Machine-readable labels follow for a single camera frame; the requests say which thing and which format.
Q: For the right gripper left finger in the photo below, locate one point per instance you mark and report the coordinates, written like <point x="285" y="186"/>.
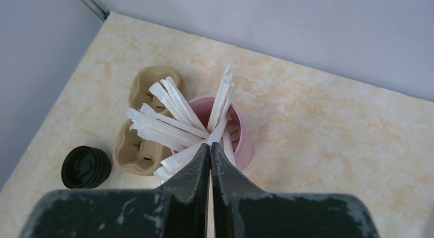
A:
<point x="177" y="208"/>

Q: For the stack of black lids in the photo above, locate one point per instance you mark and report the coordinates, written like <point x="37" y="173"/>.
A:
<point x="85" y="168"/>

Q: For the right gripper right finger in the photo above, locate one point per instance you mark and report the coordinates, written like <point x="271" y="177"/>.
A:
<point x="242" y="209"/>

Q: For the pink straw holder cup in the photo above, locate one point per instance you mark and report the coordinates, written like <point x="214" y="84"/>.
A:
<point x="241" y="140"/>

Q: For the brown pulp cup carrier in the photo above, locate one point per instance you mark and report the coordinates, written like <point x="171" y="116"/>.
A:
<point x="136" y="152"/>

